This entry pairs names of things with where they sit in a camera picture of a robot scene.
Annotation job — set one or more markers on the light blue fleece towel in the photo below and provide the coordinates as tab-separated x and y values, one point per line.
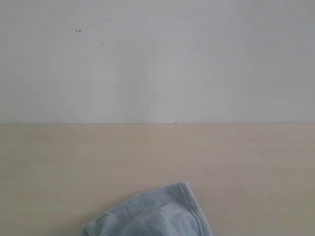
172	210

